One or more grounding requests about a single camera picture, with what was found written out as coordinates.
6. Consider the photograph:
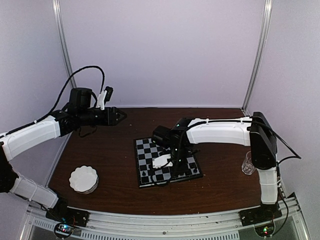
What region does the right round control board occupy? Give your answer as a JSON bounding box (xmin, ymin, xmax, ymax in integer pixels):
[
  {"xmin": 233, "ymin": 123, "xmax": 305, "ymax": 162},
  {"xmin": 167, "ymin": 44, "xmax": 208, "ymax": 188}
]
[{"xmin": 254, "ymin": 222, "xmax": 276, "ymax": 238}]

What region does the clear drinking glass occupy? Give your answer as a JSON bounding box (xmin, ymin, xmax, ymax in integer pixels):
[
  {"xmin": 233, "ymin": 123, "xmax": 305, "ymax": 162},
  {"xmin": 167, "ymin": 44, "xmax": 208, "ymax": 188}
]
[{"xmin": 241, "ymin": 151, "xmax": 256, "ymax": 175}]

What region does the black and grey chessboard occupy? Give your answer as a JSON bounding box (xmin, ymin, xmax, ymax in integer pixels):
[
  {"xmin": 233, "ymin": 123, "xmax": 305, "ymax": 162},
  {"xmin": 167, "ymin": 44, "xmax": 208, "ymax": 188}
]
[{"xmin": 133, "ymin": 137, "xmax": 203, "ymax": 188}]

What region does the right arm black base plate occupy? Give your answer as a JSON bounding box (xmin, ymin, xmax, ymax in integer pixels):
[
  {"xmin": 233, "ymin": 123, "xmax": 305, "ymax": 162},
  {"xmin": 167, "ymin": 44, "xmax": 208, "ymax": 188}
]
[{"xmin": 239, "ymin": 205, "xmax": 282, "ymax": 227}]

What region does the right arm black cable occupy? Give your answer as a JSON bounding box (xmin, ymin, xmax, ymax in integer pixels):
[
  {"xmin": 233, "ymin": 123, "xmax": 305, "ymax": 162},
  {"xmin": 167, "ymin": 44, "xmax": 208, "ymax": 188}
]
[{"xmin": 259, "ymin": 119, "xmax": 302, "ymax": 226}]

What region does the left aluminium corner post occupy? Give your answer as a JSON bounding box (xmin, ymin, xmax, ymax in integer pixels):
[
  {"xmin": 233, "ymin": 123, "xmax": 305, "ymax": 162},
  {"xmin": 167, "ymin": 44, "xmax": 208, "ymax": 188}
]
[{"xmin": 52, "ymin": 0, "xmax": 74, "ymax": 77}]

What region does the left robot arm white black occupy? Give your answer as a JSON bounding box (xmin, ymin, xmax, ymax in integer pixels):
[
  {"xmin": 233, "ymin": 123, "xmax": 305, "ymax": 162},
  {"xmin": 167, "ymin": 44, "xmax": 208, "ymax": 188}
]
[{"xmin": 0, "ymin": 86, "xmax": 127, "ymax": 222}]

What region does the white scalloped bowl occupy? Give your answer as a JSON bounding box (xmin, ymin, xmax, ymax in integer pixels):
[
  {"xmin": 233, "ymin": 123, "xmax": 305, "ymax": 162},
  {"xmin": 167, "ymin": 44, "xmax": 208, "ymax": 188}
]
[{"xmin": 69, "ymin": 165, "xmax": 99, "ymax": 195}]

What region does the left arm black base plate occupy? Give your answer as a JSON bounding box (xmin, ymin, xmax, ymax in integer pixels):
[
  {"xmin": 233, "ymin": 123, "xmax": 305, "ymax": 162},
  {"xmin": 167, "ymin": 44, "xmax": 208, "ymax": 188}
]
[{"xmin": 45, "ymin": 207, "xmax": 90, "ymax": 227}]

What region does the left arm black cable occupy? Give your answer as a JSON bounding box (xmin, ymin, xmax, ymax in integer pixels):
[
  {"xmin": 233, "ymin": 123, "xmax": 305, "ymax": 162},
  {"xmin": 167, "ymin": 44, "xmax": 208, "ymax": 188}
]
[{"xmin": 0, "ymin": 65, "xmax": 106, "ymax": 137}]

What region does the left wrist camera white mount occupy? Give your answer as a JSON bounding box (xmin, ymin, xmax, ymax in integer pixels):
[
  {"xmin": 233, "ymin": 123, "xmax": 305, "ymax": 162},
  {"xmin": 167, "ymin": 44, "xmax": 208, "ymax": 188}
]
[{"xmin": 96, "ymin": 86, "xmax": 114, "ymax": 110}]

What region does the aluminium corner post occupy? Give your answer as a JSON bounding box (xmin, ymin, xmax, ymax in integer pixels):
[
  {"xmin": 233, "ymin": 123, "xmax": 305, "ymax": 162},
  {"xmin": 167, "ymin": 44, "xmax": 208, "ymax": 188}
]
[
  {"xmin": 241, "ymin": 0, "xmax": 273, "ymax": 116},
  {"xmin": 52, "ymin": 0, "xmax": 74, "ymax": 77}
]

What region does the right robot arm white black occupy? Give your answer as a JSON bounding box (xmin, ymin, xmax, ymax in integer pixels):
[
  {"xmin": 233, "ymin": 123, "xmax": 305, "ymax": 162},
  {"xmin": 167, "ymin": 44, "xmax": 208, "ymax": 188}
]
[{"xmin": 151, "ymin": 112, "xmax": 279, "ymax": 221}]

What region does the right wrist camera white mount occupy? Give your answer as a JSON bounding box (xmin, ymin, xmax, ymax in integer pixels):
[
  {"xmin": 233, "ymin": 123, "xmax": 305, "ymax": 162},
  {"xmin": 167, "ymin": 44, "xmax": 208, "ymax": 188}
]
[{"xmin": 152, "ymin": 154, "xmax": 173, "ymax": 169}]

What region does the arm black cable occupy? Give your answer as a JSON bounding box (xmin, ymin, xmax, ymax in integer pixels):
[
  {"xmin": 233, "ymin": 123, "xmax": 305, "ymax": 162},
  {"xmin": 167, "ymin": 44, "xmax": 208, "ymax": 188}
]
[
  {"xmin": 259, "ymin": 119, "xmax": 302, "ymax": 226},
  {"xmin": 0, "ymin": 65, "xmax": 106, "ymax": 137}
]

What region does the left round control board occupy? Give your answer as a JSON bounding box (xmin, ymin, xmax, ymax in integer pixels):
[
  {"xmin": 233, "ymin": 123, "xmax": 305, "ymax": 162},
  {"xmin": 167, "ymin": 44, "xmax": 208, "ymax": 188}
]
[{"xmin": 53, "ymin": 222, "xmax": 75, "ymax": 239}]

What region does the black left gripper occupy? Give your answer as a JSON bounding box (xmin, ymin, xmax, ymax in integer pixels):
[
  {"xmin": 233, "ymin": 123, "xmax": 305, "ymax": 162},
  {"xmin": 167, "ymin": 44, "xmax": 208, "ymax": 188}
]
[{"xmin": 77, "ymin": 106, "xmax": 127, "ymax": 126}]

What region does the aluminium front rail frame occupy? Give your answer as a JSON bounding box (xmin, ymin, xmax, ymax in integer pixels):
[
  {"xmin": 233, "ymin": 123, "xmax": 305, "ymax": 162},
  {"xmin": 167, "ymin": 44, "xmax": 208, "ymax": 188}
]
[{"xmin": 18, "ymin": 196, "xmax": 311, "ymax": 240}]

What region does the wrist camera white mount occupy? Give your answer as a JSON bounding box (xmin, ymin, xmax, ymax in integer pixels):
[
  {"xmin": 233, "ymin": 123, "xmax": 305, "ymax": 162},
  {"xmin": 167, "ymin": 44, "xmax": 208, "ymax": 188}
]
[
  {"xmin": 96, "ymin": 86, "xmax": 114, "ymax": 110},
  {"xmin": 152, "ymin": 154, "xmax": 173, "ymax": 169}
]

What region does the round control board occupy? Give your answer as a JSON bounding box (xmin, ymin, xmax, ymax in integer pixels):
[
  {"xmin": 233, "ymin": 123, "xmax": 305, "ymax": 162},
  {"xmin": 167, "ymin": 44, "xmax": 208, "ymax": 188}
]
[
  {"xmin": 53, "ymin": 222, "xmax": 75, "ymax": 239},
  {"xmin": 254, "ymin": 222, "xmax": 276, "ymax": 238}
]

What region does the right aluminium corner post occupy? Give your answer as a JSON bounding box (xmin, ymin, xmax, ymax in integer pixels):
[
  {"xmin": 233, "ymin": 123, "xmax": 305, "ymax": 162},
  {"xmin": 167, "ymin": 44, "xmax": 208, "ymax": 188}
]
[{"xmin": 241, "ymin": 0, "xmax": 273, "ymax": 116}]

